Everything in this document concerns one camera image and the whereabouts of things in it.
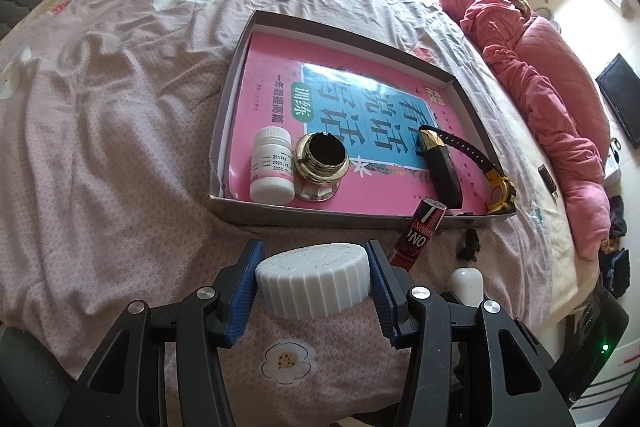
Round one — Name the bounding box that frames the white earbuds case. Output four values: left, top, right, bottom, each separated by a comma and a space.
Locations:
448, 268, 484, 308

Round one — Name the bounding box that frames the black hair claw clip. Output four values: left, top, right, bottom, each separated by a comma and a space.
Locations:
457, 228, 482, 262

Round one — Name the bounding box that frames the red and black lighter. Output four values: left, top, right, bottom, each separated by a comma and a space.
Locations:
388, 198, 447, 271

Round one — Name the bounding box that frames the white ribbed bottle cap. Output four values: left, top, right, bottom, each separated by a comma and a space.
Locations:
255, 243, 371, 321

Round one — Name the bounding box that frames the black and yellow wristwatch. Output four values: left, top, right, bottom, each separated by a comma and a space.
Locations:
422, 124, 516, 215

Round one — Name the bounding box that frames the black and gold lighter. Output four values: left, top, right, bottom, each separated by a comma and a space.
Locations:
419, 126, 463, 209

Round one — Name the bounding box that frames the small white pill bottle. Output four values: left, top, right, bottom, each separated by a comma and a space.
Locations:
250, 126, 295, 205

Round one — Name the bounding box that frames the metal perfume bottle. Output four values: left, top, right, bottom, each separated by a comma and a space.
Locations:
293, 132, 349, 202

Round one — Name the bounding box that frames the white TV cabinet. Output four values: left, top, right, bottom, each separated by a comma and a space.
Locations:
604, 136, 622, 186

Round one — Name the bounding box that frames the pink quilted duvet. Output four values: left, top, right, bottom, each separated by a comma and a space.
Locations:
438, 0, 610, 260

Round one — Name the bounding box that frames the grey cardboard box tray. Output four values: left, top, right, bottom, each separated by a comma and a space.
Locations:
209, 11, 506, 230

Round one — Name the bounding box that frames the pink and blue book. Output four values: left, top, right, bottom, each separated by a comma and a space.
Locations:
224, 32, 482, 216

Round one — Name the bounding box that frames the pink patterned bed sheet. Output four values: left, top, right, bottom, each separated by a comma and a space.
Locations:
0, 0, 561, 427

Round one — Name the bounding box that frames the electric fan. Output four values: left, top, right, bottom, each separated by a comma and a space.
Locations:
535, 6, 562, 32

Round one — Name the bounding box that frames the black wall television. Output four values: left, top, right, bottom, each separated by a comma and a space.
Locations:
596, 54, 640, 150

